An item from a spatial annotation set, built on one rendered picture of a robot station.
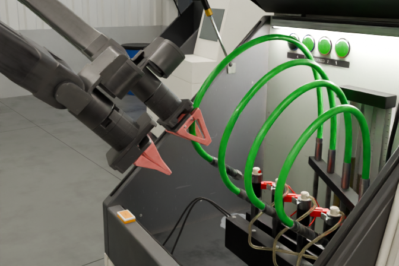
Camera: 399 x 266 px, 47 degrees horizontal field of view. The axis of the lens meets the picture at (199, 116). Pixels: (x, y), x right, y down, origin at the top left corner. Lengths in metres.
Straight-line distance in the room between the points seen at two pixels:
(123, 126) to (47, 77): 0.15
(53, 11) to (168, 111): 0.35
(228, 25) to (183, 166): 2.67
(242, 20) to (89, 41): 3.06
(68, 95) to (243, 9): 3.36
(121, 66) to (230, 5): 3.22
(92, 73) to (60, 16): 0.35
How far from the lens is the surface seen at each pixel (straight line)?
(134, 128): 0.75
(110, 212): 1.27
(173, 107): 0.91
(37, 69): 0.66
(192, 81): 3.83
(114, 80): 0.72
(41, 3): 1.10
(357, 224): 0.82
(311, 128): 0.81
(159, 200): 1.35
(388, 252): 0.87
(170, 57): 0.91
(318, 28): 1.24
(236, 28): 3.95
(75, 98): 0.69
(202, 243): 1.34
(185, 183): 1.37
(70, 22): 1.03
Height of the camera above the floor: 1.50
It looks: 15 degrees down
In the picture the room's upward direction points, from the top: 1 degrees clockwise
